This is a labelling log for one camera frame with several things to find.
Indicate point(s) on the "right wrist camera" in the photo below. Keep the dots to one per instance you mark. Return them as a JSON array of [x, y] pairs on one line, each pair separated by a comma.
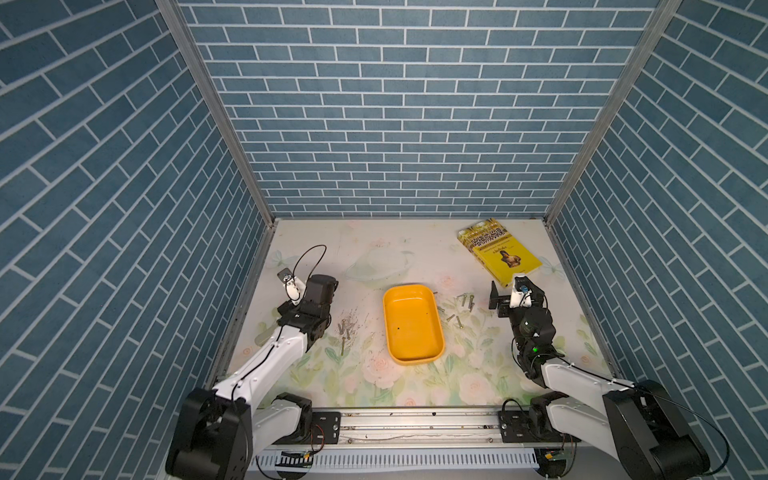
[[521, 295]]

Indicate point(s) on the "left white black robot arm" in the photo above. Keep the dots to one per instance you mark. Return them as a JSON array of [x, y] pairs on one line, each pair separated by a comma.
[[220, 430]]

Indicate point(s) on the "aluminium mounting rail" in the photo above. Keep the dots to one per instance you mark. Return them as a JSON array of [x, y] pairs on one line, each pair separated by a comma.
[[414, 427]]

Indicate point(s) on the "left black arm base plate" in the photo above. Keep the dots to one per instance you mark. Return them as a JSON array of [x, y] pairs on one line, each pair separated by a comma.
[[322, 429]]

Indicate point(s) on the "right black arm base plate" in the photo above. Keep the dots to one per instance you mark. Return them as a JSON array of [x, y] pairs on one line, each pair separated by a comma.
[[515, 427]]

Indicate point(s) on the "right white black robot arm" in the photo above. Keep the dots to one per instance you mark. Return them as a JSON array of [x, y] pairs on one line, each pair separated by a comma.
[[680, 453]]

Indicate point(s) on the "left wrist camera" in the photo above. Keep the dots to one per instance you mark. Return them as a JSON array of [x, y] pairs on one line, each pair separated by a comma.
[[293, 287]]

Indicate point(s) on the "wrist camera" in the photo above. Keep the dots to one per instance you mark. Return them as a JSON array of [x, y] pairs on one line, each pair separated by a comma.
[[293, 287], [521, 295]]

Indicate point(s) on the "placed silver screws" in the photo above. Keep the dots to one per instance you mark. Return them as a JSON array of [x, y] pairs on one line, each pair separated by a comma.
[[347, 329], [458, 311]]

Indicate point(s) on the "yellow plastic storage tray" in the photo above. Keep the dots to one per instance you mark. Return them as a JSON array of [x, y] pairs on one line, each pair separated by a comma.
[[414, 332]]

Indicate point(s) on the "yellow paperback book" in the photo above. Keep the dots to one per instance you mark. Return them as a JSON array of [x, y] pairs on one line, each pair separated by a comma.
[[500, 253]]

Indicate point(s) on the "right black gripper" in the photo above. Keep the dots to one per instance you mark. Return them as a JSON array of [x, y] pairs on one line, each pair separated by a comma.
[[495, 299]]

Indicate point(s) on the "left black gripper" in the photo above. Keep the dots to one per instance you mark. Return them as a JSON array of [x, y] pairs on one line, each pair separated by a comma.
[[288, 308]]

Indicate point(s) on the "white slotted cable duct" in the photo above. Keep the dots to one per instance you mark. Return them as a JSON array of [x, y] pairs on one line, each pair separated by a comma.
[[349, 461]]

